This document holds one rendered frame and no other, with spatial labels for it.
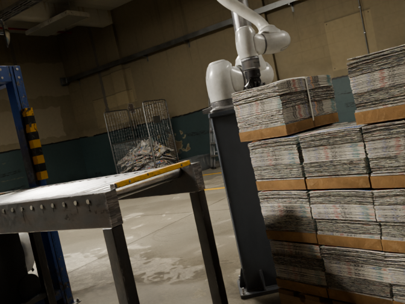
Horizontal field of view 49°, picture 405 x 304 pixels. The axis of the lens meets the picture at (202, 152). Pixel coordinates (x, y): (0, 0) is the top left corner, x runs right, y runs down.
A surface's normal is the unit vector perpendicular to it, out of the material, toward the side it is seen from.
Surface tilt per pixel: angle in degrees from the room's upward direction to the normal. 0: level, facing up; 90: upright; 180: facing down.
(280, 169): 91
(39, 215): 90
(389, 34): 90
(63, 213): 90
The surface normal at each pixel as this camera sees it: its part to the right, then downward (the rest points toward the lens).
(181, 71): -0.56, 0.16
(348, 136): -0.77, 0.19
